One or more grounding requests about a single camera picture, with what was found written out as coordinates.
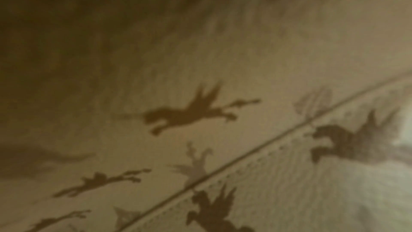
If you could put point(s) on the cream patterned backpack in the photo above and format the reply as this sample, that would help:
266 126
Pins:
225 73

